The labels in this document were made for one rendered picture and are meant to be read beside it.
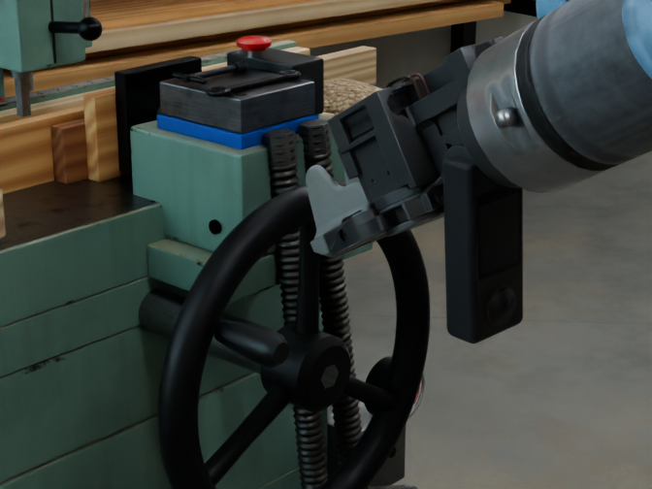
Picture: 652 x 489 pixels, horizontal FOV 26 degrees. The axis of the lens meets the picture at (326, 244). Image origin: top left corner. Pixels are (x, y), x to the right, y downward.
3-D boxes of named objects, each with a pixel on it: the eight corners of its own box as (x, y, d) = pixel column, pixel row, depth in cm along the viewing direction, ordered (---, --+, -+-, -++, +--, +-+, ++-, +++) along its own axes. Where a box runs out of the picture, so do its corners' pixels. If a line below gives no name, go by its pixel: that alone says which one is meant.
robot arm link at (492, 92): (658, 149, 79) (548, 191, 73) (596, 177, 83) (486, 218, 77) (596, 3, 79) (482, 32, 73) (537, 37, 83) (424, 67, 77)
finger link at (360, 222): (357, 217, 93) (440, 177, 86) (368, 243, 93) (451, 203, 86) (304, 236, 90) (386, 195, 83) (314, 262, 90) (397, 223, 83)
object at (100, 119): (99, 182, 123) (94, 97, 120) (87, 179, 124) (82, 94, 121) (231, 146, 134) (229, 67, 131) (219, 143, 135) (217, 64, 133)
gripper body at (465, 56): (403, 101, 92) (528, 28, 83) (453, 222, 92) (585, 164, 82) (316, 125, 87) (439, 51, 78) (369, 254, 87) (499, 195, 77)
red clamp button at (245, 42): (253, 53, 118) (253, 42, 118) (229, 48, 120) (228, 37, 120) (278, 48, 120) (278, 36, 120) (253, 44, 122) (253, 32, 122)
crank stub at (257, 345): (300, 341, 96) (286, 375, 96) (240, 319, 100) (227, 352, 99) (278, 331, 94) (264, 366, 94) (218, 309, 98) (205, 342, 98)
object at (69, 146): (65, 184, 122) (62, 128, 121) (53, 180, 123) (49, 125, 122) (244, 136, 137) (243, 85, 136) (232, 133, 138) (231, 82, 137)
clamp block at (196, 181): (240, 265, 112) (238, 156, 109) (129, 228, 120) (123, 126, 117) (362, 221, 122) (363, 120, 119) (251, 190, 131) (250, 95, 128)
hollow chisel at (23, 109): (22, 116, 124) (18, 61, 123) (16, 114, 125) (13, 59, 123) (31, 114, 125) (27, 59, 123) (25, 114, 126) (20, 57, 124)
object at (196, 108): (242, 150, 111) (240, 81, 109) (148, 126, 117) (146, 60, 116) (351, 119, 120) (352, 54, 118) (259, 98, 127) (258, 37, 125)
